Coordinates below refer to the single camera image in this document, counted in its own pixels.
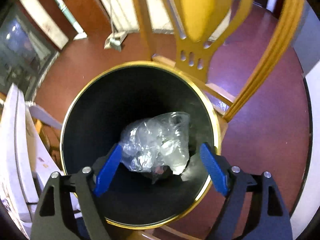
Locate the red wooden door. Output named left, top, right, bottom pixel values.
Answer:
left=39, top=0, right=111, bottom=39

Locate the wooden chair with yellow pad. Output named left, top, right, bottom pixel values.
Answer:
left=132, top=0, right=305, bottom=122

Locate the clear plastic bag trash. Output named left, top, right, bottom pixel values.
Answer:
left=119, top=112, right=190, bottom=175

